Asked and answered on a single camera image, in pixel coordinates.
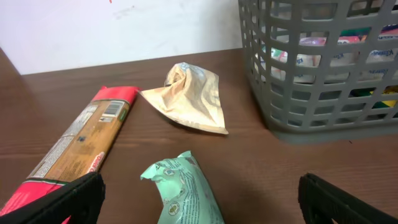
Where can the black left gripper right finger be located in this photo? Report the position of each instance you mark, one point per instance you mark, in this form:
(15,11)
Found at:
(322,202)

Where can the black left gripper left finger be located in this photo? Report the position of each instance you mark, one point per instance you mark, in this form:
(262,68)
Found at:
(79,201)

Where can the tissue pocket pack bundle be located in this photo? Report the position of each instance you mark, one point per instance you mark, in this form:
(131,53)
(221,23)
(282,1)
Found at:
(347,37)

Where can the red orange spaghetti packet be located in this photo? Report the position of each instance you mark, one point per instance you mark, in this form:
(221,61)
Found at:
(82,148)

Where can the teal crumpled snack packet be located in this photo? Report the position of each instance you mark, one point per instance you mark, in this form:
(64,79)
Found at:
(185,192)

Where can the grey plastic basket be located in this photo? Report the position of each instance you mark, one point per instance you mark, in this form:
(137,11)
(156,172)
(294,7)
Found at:
(322,70)

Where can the beige crumpled pouch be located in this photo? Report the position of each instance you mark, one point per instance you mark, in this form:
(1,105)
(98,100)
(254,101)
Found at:
(190,97)

